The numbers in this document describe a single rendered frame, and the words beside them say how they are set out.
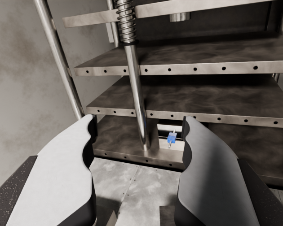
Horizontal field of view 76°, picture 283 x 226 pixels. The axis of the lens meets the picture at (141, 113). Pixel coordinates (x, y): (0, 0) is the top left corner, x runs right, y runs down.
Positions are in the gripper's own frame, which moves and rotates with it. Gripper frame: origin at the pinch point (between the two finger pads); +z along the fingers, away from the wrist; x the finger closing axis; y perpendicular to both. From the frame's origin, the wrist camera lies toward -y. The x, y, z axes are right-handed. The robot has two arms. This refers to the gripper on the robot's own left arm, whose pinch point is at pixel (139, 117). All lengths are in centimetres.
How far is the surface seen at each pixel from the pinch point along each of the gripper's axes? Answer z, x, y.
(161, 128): 73, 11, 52
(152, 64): 76, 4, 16
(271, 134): 78, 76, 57
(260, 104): 70, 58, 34
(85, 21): 89, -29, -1
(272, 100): 73, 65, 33
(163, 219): 24, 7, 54
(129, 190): 45, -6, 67
